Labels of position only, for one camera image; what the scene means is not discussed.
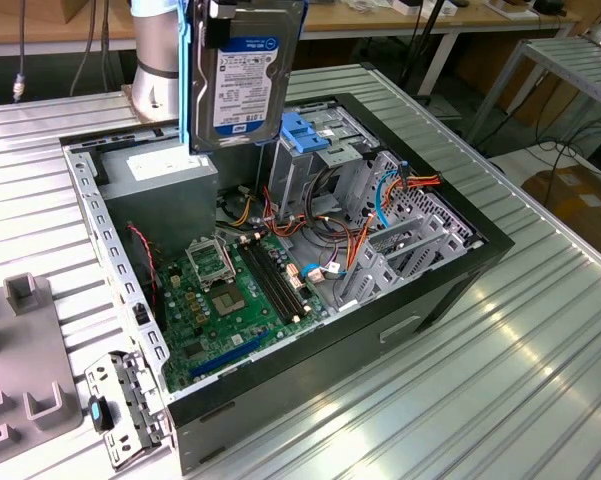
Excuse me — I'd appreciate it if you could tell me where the orange red power wire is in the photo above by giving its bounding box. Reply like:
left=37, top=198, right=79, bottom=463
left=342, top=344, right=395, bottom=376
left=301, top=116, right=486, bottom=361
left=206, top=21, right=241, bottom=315
left=344, top=167, right=444, bottom=271

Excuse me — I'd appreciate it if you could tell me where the green motherboard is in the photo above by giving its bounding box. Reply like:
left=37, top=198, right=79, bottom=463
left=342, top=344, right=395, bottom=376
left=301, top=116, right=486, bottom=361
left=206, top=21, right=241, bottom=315
left=154, top=234, right=331, bottom=394

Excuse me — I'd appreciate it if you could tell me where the red black twisted wire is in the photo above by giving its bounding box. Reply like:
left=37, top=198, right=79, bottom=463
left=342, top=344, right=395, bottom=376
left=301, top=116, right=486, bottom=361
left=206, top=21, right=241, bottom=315
left=126, top=223, right=159, bottom=306

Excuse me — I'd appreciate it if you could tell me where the CPU socket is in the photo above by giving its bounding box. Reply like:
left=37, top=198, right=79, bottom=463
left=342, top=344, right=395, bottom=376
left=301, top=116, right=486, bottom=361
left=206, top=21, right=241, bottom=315
left=208, top=282, right=250, bottom=319

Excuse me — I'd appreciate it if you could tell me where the white box on desk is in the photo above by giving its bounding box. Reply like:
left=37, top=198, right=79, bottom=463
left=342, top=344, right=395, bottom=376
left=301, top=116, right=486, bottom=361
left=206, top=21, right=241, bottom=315
left=392, top=0, right=456, bottom=17

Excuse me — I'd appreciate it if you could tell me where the black RAM slot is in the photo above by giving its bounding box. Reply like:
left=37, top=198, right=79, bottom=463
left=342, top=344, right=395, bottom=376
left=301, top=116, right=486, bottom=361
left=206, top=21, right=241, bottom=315
left=249, top=234, right=306, bottom=321
left=237, top=238, right=294, bottom=325

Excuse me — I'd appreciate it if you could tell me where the black cable with metal plug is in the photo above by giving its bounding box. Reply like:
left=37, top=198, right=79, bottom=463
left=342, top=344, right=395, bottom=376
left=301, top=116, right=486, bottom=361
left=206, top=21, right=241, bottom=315
left=12, top=0, right=29, bottom=104

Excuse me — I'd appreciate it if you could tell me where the metal socket cover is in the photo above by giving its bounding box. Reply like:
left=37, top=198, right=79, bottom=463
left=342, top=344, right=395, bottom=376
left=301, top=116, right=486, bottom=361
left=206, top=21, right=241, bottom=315
left=184, top=237, right=238, bottom=291

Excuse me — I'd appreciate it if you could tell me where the red orange wire bundle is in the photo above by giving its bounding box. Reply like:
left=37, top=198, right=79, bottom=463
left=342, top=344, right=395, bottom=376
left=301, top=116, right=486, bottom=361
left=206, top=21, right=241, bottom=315
left=261, top=184, right=311, bottom=239

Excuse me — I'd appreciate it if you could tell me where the short blue data wire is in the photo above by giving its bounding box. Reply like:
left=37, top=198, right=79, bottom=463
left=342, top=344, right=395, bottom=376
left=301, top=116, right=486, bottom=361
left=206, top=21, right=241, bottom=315
left=298, top=262, right=327, bottom=285

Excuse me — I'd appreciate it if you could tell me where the small metal slat table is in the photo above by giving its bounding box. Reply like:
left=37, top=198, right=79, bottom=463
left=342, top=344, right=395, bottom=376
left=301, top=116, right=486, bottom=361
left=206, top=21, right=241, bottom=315
left=467, top=37, right=601, bottom=146

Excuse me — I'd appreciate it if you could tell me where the black wire loop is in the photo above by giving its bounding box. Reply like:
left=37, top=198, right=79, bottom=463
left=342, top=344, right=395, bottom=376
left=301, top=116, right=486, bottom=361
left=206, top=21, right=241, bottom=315
left=302, top=164, right=354, bottom=244

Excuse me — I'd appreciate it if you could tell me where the grey metal disk bay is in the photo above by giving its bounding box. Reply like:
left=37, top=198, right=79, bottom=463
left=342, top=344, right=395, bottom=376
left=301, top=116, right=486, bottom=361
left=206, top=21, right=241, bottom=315
left=337, top=149, right=484, bottom=311

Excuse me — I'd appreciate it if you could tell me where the blue expansion slot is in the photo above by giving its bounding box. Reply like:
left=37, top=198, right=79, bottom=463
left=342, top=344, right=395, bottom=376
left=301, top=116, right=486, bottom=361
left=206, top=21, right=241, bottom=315
left=188, top=329, right=271, bottom=380

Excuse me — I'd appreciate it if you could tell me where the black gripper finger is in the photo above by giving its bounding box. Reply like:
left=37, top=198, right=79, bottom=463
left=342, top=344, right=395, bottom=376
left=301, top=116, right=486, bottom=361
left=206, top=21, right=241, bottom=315
left=203, top=0, right=238, bottom=49

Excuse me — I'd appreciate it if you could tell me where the grey power supply unit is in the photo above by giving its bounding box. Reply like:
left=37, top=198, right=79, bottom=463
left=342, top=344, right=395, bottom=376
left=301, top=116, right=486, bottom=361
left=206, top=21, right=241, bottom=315
left=95, top=148, right=220, bottom=261

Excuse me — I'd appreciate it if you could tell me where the blue plastic drive latch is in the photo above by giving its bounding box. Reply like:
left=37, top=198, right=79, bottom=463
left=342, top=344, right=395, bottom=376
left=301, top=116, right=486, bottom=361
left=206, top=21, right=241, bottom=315
left=281, top=112, right=331, bottom=156

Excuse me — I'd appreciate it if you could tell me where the yellow orange wire bundle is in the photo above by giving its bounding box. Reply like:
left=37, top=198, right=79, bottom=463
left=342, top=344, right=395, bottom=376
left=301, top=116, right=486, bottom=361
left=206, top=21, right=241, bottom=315
left=227, top=185, right=257, bottom=227

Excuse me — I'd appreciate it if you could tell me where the hard disk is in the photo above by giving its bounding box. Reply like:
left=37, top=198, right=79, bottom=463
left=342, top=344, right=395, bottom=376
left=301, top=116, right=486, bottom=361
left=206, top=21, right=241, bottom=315
left=177, top=0, right=311, bottom=156

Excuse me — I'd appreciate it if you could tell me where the brown cardboard box on floor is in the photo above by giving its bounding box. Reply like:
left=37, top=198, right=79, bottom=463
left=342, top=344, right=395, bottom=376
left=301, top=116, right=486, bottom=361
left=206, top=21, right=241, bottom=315
left=522, top=164, right=601, bottom=261

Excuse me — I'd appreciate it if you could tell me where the grey optical drive cage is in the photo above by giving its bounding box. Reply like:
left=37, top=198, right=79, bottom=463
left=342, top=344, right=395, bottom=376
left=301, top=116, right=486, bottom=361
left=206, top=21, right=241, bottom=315
left=257, top=102, right=381, bottom=221

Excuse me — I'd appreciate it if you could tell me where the black open PC case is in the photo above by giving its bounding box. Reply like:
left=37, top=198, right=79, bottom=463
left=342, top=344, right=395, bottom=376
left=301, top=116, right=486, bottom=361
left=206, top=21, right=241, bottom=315
left=58, top=92, right=516, bottom=476

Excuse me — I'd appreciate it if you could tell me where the wooden desk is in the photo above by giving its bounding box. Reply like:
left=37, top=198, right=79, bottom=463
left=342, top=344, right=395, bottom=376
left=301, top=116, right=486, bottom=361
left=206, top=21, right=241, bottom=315
left=0, top=0, right=581, bottom=56

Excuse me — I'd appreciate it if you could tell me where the metal expansion bracket plate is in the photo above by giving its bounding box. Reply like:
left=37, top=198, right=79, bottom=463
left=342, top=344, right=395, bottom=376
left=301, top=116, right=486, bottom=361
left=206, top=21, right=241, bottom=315
left=83, top=349, right=174, bottom=471

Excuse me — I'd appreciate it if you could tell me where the black latch with blue tab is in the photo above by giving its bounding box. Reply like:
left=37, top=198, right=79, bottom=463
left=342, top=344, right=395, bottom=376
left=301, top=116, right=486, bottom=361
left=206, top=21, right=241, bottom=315
left=87, top=394, right=116, bottom=434

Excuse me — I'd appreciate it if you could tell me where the grey parts rack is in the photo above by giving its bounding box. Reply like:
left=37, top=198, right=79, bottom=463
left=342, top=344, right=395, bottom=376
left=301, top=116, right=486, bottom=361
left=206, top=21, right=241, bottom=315
left=0, top=272, right=86, bottom=459

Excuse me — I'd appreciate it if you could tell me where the long blue data wire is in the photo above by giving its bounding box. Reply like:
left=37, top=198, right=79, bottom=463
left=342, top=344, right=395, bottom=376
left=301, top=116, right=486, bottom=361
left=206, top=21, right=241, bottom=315
left=373, top=160, right=411, bottom=231

